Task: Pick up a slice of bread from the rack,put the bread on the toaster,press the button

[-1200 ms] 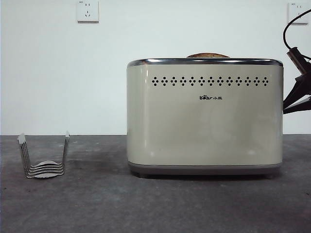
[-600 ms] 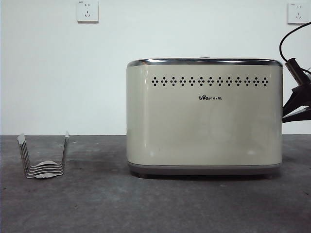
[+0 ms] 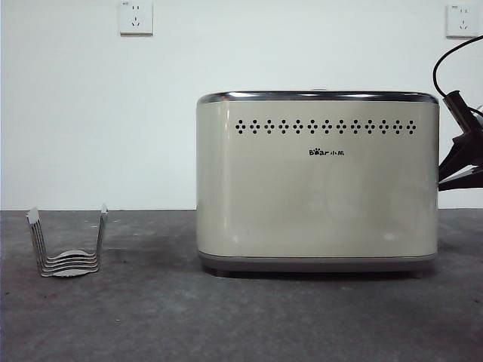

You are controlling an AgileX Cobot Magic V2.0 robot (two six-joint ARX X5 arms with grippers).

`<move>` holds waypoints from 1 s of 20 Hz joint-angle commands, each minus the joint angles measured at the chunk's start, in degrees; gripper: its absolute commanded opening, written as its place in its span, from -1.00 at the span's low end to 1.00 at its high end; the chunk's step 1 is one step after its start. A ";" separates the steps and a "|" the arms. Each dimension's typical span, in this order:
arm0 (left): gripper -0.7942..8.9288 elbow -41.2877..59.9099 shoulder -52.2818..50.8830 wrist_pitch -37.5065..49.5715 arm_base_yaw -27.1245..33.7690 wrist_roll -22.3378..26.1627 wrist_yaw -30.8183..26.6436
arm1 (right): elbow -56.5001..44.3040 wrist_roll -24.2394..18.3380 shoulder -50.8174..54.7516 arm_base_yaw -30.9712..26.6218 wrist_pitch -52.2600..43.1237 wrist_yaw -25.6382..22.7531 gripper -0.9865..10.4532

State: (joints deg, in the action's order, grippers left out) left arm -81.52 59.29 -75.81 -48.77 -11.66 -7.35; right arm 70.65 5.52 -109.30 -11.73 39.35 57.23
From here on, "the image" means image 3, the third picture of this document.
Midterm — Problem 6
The cream two-slot toaster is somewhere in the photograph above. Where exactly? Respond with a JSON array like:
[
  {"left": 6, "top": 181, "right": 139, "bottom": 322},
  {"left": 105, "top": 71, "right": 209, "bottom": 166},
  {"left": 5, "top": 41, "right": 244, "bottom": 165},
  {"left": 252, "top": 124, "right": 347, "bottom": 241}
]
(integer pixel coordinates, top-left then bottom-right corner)
[{"left": 195, "top": 89, "right": 440, "bottom": 279}]

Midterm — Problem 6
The metal bread rack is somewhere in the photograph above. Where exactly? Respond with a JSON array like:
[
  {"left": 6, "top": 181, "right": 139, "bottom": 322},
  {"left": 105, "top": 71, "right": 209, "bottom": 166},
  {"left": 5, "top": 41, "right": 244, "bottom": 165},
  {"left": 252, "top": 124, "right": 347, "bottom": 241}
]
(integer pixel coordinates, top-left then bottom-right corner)
[{"left": 26, "top": 203, "right": 110, "bottom": 279}]

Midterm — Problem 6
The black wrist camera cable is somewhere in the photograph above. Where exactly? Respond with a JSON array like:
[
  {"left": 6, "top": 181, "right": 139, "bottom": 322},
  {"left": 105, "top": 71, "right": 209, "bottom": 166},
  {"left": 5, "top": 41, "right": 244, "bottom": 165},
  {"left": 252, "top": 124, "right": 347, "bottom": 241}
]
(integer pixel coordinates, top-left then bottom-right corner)
[{"left": 432, "top": 33, "right": 483, "bottom": 133}]

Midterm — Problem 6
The white wall socket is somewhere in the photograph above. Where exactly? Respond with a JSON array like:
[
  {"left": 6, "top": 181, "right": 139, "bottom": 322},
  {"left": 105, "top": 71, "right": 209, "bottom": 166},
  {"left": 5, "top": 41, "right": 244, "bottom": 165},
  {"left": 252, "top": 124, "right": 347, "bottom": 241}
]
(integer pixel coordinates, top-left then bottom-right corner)
[
  {"left": 445, "top": 4, "right": 478, "bottom": 39},
  {"left": 120, "top": 0, "right": 155, "bottom": 37}
]

